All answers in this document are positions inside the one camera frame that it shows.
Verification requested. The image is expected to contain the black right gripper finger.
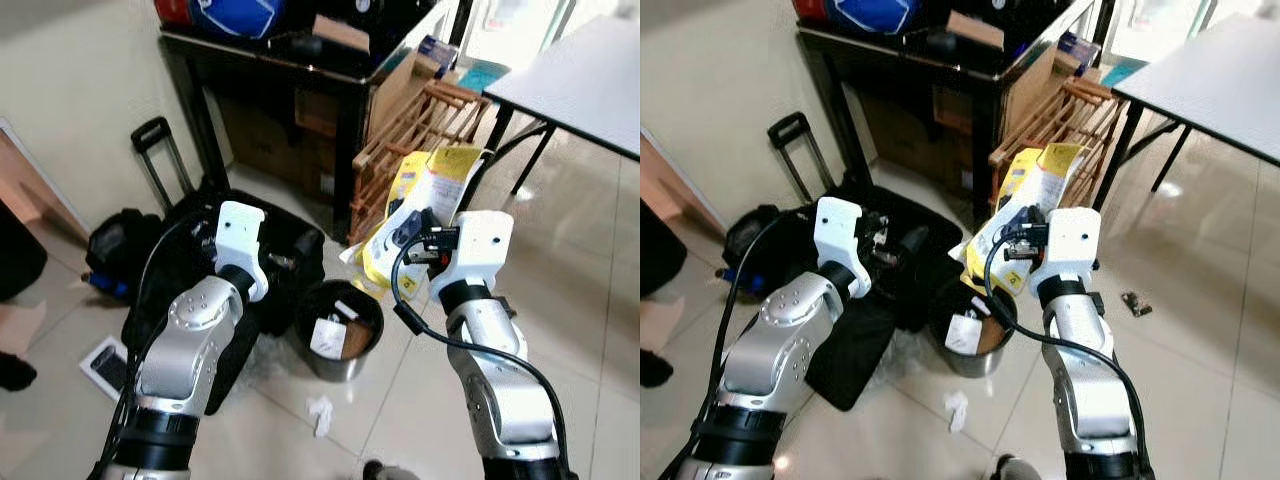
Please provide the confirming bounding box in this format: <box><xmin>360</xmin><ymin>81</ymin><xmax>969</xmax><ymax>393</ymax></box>
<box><xmin>994</xmin><ymin>204</ymin><xmax>1037</xmax><ymax>241</ymax></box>
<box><xmin>396</xmin><ymin>207</ymin><xmax>441</xmax><ymax>244</ymax></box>

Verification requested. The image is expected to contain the yellow white plastic package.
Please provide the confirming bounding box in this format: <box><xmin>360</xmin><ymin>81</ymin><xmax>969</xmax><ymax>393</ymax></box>
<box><xmin>947</xmin><ymin>142</ymin><xmax>1092</xmax><ymax>297</ymax></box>
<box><xmin>339</xmin><ymin>146</ymin><xmax>488</xmax><ymax>302</ymax></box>

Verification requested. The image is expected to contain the white paper trash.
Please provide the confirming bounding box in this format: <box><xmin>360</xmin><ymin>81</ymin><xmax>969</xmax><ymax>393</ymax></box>
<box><xmin>309</xmin><ymin>315</ymin><xmax>348</xmax><ymax>361</ymax></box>
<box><xmin>945</xmin><ymin>312</ymin><xmax>984</xmax><ymax>355</ymax></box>

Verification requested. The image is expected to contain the round black rubbish bin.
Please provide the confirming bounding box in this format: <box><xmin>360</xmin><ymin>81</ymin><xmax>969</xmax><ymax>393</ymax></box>
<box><xmin>295</xmin><ymin>279</ymin><xmax>386</xmax><ymax>384</ymax></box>
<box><xmin>925</xmin><ymin>278</ymin><xmax>1018</xmax><ymax>380</ymax></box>

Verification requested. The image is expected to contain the black fabric suitcase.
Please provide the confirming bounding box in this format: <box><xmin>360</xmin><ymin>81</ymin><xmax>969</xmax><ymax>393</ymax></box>
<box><xmin>121</xmin><ymin>190</ymin><xmax>327</xmax><ymax>417</ymax></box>
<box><xmin>804</xmin><ymin>184</ymin><xmax>963</xmax><ymax>413</ymax></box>

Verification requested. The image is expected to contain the clear plastic wrap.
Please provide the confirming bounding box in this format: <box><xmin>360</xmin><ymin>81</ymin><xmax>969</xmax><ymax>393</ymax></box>
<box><xmin>880</xmin><ymin>325</ymin><xmax>941</xmax><ymax>386</ymax></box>
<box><xmin>240</xmin><ymin>325</ymin><xmax>306</xmax><ymax>393</ymax></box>

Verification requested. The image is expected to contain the wooden slatted rack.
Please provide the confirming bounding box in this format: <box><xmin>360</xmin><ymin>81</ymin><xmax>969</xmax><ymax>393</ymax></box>
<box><xmin>989</xmin><ymin>77</ymin><xmax>1128</xmax><ymax>243</ymax></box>
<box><xmin>349</xmin><ymin>79</ymin><xmax>493</xmax><ymax>247</ymax></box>

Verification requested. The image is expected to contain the black backpack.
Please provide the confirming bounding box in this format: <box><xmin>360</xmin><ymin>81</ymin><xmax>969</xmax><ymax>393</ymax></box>
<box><xmin>721</xmin><ymin>204</ymin><xmax>793</xmax><ymax>297</ymax></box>
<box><xmin>84</xmin><ymin>207</ymin><xmax>167</xmax><ymax>302</ymax></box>

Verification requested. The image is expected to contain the white crumpled tissue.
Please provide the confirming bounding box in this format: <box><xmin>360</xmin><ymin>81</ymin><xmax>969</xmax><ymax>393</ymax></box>
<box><xmin>304</xmin><ymin>394</ymin><xmax>337</xmax><ymax>439</ymax></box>
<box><xmin>944</xmin><ymin>389</ymin><xmax>974</xmax><ymax>434</ymax></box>

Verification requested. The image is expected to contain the black side table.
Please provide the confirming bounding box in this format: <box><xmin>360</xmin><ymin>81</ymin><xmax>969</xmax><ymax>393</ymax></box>
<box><xmin>796</xmin><ymin>0</ymin><xmax>1113</xmax><ymax>229</ymax></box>
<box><xmin>158</xmin><ymin>0</ymin><xmax>473</xmax><ymax>244</ymax></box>

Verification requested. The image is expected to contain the small brown cardboard box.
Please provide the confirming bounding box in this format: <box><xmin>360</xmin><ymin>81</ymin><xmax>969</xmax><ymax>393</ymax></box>
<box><xmin>946</xmin><ymin>10</ymin><xmax>1007</xmax><ymax>51</ymax></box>
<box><xmin>311</xmin><ymin>14</ymin><xmax>373</xmax><ymax>54</ymax></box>

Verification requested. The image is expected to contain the white device print box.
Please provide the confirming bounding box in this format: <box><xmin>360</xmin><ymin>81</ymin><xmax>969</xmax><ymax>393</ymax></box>
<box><xmin>79</xmin><ymin>335</ymin><xmax>132</xmax><ymax>403</ymax></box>

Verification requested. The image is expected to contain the white table with black legs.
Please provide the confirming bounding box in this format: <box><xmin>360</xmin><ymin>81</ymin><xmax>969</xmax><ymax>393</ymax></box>
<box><xmin>1092</xmin><ymin>11</ymin><xmax>1280</xmax><ymax>213</ymax></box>
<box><xmin>460</xmin><ymin>13</ymin><xmax>641</xmax><ymax>216</ymax></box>

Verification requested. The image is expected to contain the person's leg with black shoe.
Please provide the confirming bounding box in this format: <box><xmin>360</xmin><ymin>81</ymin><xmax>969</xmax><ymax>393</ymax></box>
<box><xmin>0</xmin><ymin>199</ymin><xmax>49</xmax><ymax>394</ymax></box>
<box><xmin>640</xmin><ymin>198</ymin><xmax>689</xmax><ymax>390</ymax></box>

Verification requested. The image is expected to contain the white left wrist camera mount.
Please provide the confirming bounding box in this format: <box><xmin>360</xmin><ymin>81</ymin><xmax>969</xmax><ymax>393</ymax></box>
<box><xmin>812</xmin><ymin>195</ymin><xmax>864</xmax><ymax>300</ymax></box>
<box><xmin>212</xmin><ymin>200</ymin><xmax>270</xmax><ymax>303</ymax></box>

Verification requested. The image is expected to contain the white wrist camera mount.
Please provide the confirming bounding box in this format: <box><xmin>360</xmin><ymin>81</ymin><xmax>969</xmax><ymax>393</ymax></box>
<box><xmin>812</xmin><ymin>195</ymin><xmax>864</xmax><ymax>300</ymax></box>
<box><xmin>212</xmin><ymin>200</ymin><xmax>270</xmax><ymax>303</ymax></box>
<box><xmin>1029</xmin><ymin>206</ymin><xmax>1102</xmax><ymax>301</ymax></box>
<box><xmin>430</xmin><ymin>209</ymin><xmax>515</xmax><ymax>301</ymax></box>

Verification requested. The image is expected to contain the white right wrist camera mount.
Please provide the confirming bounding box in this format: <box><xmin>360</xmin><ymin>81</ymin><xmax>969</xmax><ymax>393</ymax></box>
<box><xmin>1029</xmin><ymin>206</ymin><xmax>1102</xmax><ymax>301</ymax></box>
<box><xmin>430</xmin><ymin>209</ymin><xmax>515</xmax><ymax>301</ymax></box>

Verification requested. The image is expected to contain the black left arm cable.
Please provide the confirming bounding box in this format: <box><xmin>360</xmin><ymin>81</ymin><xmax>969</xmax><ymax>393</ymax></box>
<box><xmin>95</xmin><ymin>213</ymin><xmax>217</xmax><ymax>480</ymax></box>
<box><xmin>660</xmin><ymin>212</ymin><xmax>816</xmax><ymax>480</ymax></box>

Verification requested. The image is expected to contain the black suitcase pull handle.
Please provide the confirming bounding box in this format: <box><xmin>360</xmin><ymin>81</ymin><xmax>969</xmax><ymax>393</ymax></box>
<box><xmin>766</xmin><ymin>111</ymin><xmax>838</xmax><ymax>208</ymax></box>
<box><xmin>130</xmin><ymin>116</ymin><xmax>203</xmax><ymax>213</ymax></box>

